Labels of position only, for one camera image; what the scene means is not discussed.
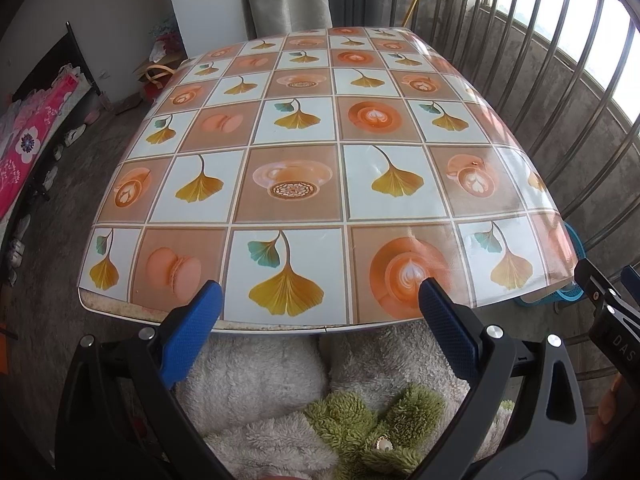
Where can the person's right hand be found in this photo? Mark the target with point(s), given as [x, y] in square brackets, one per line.
[607, 410]

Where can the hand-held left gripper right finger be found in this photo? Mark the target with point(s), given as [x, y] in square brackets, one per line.
[450, 325]

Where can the metal window railing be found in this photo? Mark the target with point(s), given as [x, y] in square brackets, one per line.
[622, 7]

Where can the pink floral blanket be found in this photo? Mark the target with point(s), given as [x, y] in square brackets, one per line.
[30, 145]

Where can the black bed frame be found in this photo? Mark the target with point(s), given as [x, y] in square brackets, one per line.
[75, 50]

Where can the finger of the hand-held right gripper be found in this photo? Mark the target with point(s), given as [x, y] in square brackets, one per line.
[632, 285]
[592, 287]

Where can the white slipper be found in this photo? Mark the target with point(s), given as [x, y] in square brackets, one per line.
[75, 134]

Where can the blue plastic basket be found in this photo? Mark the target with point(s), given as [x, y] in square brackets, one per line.
[570, 294]

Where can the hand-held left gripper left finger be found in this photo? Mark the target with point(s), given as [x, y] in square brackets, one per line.
[195, 320]

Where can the grey shoe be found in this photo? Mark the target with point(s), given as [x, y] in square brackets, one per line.
[19, 245]

